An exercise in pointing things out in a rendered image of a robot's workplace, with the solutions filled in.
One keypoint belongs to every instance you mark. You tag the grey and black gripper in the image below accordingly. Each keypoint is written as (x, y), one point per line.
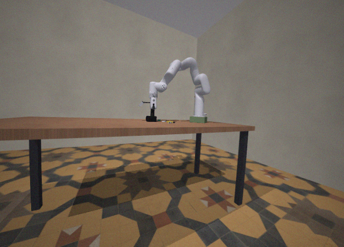
(152, 105)

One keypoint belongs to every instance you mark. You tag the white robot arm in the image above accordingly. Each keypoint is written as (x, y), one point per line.
(198, 79)

